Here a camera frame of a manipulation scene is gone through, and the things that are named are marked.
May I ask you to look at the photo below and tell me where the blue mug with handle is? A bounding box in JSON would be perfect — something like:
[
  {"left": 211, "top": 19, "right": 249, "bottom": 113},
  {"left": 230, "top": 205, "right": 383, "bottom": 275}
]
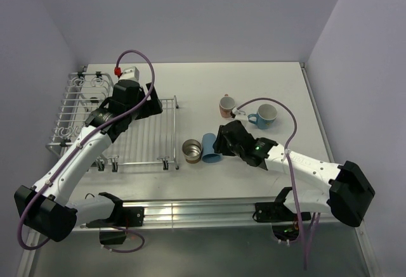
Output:
[{"left": 247, "top": 104, "right": 278, "bottom": 130}]

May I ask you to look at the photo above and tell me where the pink mug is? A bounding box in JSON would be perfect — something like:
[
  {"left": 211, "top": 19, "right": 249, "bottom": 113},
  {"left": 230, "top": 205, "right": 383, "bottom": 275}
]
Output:
[{"left": 219, "top": 94, "right": 235, "bottom": 119}]

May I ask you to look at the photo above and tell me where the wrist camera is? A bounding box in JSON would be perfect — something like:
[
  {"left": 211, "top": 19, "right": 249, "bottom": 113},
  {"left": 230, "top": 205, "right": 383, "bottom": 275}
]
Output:
[
  {"left": 114, "top": 67, "right": 140, "bottom": 82},
  {"left": 231, "top": 108, "right": 248, "bottom": 123}
]

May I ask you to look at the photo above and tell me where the blue cup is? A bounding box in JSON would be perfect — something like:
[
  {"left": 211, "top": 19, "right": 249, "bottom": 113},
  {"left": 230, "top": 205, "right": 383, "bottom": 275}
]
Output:
[{"left": 201, "top": 133, "right": 221, "bottom": 164}]

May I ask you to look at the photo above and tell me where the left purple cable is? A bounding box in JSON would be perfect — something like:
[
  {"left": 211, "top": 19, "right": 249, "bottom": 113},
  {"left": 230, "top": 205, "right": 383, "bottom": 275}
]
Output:
[{"left": 16, "top": 49, "right": 155, "bottom": 251}]

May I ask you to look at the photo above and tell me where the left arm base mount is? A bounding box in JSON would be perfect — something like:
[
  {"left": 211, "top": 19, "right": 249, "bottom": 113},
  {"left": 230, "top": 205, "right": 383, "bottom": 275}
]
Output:
[{"left": 85, "top": 193, "right": 145, "bottom": 254}]

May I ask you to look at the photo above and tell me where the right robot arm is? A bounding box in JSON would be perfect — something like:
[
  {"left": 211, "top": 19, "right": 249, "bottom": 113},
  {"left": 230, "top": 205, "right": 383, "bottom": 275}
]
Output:
[{"left": 213, "top": 120, "right": 375, "bottom": 228}]

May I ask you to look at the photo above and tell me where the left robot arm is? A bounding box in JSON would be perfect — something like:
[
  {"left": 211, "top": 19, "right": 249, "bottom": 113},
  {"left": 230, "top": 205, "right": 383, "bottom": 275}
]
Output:
[{"left": 14, "top": 79, "right": 162, "bottom": 250}]

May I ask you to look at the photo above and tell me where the metal wire dish rack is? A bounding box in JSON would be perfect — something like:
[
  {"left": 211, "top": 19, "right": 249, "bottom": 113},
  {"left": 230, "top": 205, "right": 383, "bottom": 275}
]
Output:
[{"left": 46, "top": 71, "right": 179, "bottom": 172}]

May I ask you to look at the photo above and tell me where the steel cup brown base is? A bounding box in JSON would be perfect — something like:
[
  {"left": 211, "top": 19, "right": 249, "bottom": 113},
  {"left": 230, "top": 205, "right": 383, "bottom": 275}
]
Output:
[{"left": 181, "top": 139, "right": 202, "bottom": 164}]

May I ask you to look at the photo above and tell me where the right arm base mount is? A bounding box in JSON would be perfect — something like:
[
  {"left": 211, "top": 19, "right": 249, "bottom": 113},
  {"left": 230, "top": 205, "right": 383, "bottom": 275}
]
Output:
[{"left": 252, "top": 199, "right": 299, "bottom": 244}]

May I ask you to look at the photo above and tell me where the aluminium rail frame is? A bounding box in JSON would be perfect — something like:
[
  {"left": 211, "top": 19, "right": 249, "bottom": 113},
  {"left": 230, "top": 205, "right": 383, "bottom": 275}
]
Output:
[{"left": 15, "top": 63, "right": 381, "bottom": 277}]

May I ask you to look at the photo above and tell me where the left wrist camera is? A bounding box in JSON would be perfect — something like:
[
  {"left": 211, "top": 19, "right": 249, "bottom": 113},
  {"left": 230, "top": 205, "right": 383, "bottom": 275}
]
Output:
[{"left": 114, "top": 67, "right": 140, "bottom": 82}]

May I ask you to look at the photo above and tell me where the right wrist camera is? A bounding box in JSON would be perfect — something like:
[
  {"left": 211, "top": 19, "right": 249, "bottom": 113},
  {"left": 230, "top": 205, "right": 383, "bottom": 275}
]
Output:
[{"left": 231, "top": 108, "right": 248, "bottom": 123}]

